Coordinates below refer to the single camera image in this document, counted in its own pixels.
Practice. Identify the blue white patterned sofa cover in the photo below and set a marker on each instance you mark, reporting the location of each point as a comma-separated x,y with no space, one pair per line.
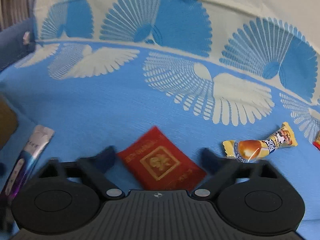
202,71

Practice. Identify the brown cardboard box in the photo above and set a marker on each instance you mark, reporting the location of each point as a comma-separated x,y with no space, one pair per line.
8,122

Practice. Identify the blue sofa armrest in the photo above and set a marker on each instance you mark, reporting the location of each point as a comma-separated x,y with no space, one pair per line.
12,48

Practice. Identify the grey curtain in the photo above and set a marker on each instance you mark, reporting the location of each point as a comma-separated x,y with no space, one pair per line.
15,11

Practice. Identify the white purple stick packet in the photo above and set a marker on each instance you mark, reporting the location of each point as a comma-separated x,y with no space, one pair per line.
25,162

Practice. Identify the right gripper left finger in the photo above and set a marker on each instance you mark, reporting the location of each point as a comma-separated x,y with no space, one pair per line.
92,174

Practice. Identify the yellow wrapped candy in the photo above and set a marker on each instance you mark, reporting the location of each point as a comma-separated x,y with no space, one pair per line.
247,151

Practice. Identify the dark red packet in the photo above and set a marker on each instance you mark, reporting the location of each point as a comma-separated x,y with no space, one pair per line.
158,164

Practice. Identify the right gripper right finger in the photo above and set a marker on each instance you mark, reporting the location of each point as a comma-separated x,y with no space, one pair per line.
222,175

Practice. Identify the small red wrapped candy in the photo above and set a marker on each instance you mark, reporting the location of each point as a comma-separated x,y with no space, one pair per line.
316,141

